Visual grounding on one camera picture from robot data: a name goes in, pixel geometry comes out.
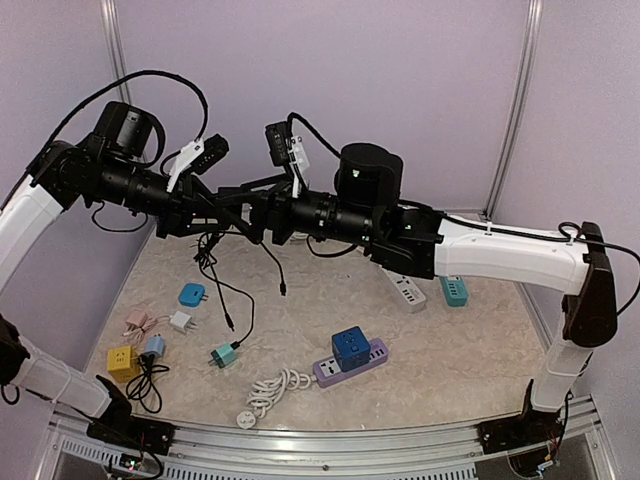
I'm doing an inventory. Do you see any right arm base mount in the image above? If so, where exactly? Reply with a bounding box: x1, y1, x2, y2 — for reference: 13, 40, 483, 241
477, 412, 563, 455

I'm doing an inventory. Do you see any left aluminium frame post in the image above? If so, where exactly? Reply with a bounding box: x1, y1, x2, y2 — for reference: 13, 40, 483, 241
98, 0, 164, 217

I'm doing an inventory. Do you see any blue cube socket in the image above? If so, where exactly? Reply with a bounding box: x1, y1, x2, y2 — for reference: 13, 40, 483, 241
331, 326, 371, 372

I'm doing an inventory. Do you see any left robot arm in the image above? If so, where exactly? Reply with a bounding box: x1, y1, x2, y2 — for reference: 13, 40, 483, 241
1, 101, 263, 445

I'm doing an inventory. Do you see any light blue flat charger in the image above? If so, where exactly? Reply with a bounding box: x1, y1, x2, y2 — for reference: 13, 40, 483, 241
178, 283, 208, 308

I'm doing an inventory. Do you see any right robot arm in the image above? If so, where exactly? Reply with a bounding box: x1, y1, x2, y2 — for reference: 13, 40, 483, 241
216, 143, 618, 444

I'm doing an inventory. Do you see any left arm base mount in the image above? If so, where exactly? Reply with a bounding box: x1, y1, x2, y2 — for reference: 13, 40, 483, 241
86, 416, 176, 455

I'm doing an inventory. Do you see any white power strip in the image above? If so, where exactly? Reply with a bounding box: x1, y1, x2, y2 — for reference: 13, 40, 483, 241
292, 232, 428, 314

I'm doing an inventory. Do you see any right aluminium frame post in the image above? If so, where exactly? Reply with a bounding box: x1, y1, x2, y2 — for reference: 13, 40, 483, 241
483, 0, 544, 219

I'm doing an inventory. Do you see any white wall charger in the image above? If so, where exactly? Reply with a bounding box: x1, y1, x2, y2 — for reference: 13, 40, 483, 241
169, 311, 197, 333

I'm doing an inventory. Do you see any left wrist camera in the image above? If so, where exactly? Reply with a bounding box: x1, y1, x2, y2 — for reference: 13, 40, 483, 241
160, 134, 229, 193

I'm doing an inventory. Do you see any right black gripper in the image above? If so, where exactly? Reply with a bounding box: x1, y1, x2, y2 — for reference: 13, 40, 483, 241
213, 171, 377, 247

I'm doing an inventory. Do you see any pale blue round charger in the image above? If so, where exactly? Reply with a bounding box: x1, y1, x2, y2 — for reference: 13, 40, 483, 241
143, 335, 166, 359

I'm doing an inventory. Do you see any front aluminium rail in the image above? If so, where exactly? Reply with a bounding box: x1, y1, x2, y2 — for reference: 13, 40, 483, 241
31, 396, 622, 479

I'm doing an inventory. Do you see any pink charger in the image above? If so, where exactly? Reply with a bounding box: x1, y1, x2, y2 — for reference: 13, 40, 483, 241
122, 310, 169, 337

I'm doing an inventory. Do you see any yellow cube socket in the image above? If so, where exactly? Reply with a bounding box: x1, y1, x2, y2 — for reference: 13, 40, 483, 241
107, 345, 141, 383

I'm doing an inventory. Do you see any purple power strip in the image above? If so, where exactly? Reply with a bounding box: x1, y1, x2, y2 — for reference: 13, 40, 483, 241
235, 337, 391, 430

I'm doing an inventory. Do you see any aluminium frame post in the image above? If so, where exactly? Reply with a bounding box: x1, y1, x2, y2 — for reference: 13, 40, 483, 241
483, 0, 544, 219
98, 0, 164, 217

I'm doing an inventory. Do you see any black charger with cable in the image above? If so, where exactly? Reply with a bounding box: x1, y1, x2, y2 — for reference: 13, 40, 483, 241
192, 199, 289, 332

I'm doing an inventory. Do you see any teal power strip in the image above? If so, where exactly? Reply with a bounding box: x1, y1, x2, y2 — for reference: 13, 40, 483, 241
439, 276, 469, 308

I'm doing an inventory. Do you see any teal charger with cable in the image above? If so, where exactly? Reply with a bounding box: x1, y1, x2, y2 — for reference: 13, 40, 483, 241
194, 233, 256, 369

